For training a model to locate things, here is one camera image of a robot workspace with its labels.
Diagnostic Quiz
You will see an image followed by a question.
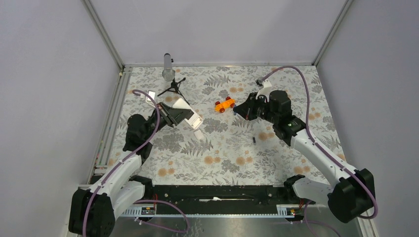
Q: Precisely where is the silver microphone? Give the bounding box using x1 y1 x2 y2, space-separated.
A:
162 53 175 81

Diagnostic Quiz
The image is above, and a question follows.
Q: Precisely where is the floral table mat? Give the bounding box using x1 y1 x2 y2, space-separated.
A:
137 66 345 185

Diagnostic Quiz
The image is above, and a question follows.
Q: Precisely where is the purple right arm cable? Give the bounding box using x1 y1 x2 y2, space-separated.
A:
256 66 378 237

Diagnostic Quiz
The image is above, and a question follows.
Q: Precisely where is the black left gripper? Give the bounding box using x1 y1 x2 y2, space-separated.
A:
143 102 192 140

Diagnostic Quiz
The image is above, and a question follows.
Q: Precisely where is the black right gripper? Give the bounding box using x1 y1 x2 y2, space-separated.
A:
233 92 278 124

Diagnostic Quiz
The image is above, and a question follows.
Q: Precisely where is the orange toy car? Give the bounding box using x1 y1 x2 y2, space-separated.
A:
214 96 236 113

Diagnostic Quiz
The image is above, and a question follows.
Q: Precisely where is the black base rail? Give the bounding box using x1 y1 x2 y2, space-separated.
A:
144 185 317 216

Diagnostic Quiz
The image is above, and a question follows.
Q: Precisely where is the white battery cover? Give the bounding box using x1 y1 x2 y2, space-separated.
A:
194 130 205 140

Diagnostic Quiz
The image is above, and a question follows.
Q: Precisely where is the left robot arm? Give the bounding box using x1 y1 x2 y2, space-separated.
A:
68 99 203 237

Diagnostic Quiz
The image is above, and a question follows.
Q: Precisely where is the white remote control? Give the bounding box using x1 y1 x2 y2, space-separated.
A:
173 98 203 130

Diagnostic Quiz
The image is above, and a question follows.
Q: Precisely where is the black mini tripod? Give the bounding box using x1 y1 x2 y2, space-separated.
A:
157 78 190 105

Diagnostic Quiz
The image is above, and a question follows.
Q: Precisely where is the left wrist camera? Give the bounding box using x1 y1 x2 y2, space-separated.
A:
140 90 156 106

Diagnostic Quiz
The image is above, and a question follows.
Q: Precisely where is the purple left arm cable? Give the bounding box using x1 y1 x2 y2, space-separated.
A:
82 89 191 237

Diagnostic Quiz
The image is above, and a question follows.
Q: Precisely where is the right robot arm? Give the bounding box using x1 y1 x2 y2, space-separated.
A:
233 90 377 223

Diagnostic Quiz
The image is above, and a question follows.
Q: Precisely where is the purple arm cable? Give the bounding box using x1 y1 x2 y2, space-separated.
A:
256 66 378 237
82 89 191 237

